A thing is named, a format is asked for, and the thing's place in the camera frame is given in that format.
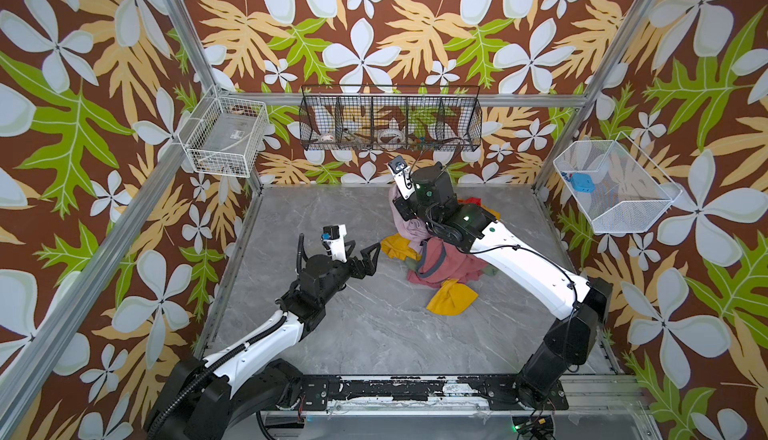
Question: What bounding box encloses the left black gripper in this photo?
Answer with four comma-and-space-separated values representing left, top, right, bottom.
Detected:
319, 237, 380, 309

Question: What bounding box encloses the light pink ribbed cloth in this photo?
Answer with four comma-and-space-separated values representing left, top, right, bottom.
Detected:
388, 186, 432, 254

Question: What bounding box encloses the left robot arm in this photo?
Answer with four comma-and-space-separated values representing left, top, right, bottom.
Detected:
144, 226, 381, 439

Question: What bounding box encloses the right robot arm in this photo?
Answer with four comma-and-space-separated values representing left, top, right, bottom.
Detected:
388, 156, 612, 408

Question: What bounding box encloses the red cloth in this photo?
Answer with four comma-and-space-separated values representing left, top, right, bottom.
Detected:
458, 197, 482, 207

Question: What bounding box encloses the yellow cloth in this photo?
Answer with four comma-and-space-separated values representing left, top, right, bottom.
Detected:
381, 232, 498, 316

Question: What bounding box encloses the dusty red printed t-shirt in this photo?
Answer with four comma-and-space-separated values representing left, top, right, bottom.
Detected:
407, 237, 489, 289

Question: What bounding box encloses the blue object in basket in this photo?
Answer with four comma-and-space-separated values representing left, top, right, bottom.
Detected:
568, 173, 596, 194

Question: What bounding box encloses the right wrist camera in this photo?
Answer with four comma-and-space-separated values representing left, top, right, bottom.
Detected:
387, 156, 415, 200

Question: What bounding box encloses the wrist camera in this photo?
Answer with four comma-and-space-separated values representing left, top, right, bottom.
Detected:
387, 156, 415, 200
321, 224, 347, 263

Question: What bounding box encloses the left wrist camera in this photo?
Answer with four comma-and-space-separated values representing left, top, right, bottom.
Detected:
321, 224, 347, 263

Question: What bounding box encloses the black wire basket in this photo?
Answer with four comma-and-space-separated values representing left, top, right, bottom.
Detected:
298, 84, 483, 151

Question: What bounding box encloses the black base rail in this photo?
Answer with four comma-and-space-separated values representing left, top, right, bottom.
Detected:
291, 374, 569, 411

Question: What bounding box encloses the white wire basket left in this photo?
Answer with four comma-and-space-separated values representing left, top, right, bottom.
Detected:
179, 96, 270, 178

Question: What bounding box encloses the white wire basket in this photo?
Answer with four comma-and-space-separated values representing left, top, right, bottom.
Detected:
179, 96, 270, 178
554, 133, 682, 236

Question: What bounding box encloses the white wire basket right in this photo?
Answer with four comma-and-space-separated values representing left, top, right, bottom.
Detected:
554, 133, 682, 236

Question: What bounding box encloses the aluminium frame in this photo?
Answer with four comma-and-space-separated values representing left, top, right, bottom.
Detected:
1, 0, 649, 439

